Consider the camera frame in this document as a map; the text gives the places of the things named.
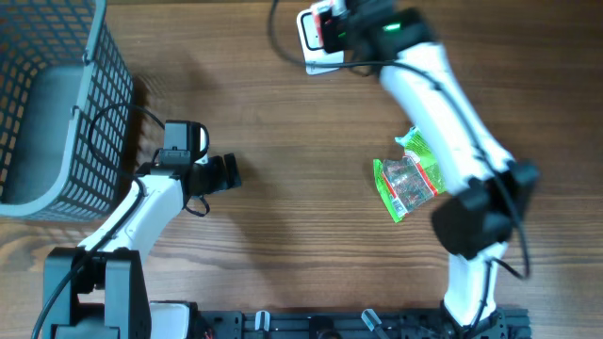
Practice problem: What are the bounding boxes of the red small tissue pack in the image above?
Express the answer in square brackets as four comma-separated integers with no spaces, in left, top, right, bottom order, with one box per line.
[310,0,347,54]

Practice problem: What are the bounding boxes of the green snack bag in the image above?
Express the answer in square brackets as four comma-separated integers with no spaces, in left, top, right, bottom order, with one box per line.
[372,132,447,222]

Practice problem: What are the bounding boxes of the teal wipes pack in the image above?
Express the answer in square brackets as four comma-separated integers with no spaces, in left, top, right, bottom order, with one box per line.
[395,126,420,147]

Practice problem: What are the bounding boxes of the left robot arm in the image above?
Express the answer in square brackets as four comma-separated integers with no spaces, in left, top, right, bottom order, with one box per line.
[32,121,241,338]

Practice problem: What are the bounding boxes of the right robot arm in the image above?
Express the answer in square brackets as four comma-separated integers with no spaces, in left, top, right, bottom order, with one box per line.
[312,1,539,337]

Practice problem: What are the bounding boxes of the white barcode scanner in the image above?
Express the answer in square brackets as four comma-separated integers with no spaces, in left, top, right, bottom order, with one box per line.
[296,9,344,75]

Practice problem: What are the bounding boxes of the grey plastic mesh basket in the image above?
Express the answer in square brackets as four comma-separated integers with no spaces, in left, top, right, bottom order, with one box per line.
[1,0,134,221]

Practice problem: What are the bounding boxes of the right black camera cable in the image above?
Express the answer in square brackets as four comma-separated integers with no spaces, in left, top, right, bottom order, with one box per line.
[267,0,532,331]

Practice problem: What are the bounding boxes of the black camera cable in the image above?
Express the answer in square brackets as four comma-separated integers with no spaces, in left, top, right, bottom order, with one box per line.
[30,103,166,339]
[267,0,532,331]

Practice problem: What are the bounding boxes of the left black camera cable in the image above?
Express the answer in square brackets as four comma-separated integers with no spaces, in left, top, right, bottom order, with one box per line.
[30,103,166,339]

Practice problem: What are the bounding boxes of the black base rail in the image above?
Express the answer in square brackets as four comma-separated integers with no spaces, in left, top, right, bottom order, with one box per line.
[150,300,531,339]

